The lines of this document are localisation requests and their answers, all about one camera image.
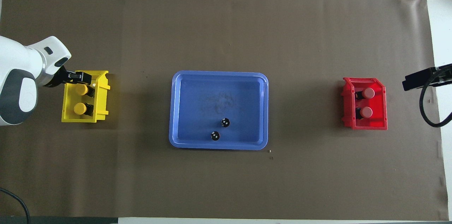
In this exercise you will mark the black cylindrical capacitor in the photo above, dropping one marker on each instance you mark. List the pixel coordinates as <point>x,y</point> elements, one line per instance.
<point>225,122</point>
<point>215,135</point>

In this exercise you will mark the red push button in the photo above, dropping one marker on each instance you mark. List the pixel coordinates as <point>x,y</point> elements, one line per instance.
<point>369,92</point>
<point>366,112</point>

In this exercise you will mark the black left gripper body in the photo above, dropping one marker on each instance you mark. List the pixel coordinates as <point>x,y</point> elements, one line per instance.
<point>58,77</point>

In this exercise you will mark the brown paper table mat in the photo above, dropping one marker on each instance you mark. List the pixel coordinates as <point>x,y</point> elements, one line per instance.
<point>226,188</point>

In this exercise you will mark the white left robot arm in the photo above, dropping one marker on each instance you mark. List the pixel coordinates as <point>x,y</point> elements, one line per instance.
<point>17,76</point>

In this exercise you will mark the red plastic bin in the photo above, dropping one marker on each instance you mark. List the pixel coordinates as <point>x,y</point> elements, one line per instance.
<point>378,123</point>

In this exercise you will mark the yellow plastic bin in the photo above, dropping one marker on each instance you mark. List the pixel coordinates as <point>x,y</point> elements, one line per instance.
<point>70,120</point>

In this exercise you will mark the blue plastic tray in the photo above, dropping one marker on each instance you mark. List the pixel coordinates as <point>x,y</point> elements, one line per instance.
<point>212,97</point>

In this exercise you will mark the yellow push button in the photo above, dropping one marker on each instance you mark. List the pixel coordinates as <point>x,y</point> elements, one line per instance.
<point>82,90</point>
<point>79,108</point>

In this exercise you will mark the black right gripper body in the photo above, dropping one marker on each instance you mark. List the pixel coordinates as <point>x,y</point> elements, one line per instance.
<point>420,77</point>

